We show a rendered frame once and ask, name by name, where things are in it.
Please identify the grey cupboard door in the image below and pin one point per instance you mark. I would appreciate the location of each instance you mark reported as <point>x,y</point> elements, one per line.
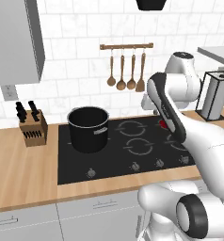
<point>98,227</point>
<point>26,233</point>

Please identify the wooden hanging spoon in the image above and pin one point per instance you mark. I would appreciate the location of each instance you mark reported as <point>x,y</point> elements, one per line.
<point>111,81</point>
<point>131,83</point>

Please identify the grey wall outlet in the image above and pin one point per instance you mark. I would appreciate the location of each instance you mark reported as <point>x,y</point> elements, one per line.
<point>9,92</point>

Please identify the black stove hob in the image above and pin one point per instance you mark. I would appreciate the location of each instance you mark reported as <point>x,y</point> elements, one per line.
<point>117,163</point>

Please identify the wooden utensil rail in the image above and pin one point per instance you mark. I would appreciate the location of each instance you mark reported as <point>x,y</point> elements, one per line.
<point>126,46</point>

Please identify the grey wall shelf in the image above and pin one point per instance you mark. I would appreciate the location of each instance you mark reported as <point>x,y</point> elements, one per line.
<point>217,53</point>

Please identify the grey wall cupboard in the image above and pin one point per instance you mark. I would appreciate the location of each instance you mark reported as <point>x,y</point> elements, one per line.
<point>13,40</point>

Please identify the black range hood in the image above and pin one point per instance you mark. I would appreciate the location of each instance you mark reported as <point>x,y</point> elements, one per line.
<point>151,4</point>

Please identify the wooden knife block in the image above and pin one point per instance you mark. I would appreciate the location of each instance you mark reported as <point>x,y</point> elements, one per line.
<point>34,133</point>

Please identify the grey drawer front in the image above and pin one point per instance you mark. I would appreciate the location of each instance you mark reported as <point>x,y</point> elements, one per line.
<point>26,216</point>
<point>85,204</point>

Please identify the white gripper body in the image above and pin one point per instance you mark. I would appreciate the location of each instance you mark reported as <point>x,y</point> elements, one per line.
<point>147,103</point>

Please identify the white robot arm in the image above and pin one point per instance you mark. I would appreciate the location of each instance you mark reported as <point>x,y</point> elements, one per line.
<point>208,147</point>

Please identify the black cooking pot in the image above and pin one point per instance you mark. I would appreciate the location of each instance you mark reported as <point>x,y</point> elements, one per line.
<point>87,131</point>

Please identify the grey stove knob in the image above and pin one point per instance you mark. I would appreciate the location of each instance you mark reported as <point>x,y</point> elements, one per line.
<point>135,166</point>
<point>159,163</point>
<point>91,173</point>
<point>183,159</point>

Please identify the wooden hanging ladle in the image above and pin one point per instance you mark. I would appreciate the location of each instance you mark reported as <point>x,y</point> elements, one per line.
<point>121,84</point>

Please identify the wooden hanging spatula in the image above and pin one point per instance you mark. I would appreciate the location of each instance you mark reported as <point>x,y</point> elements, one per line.
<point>140,84</point>

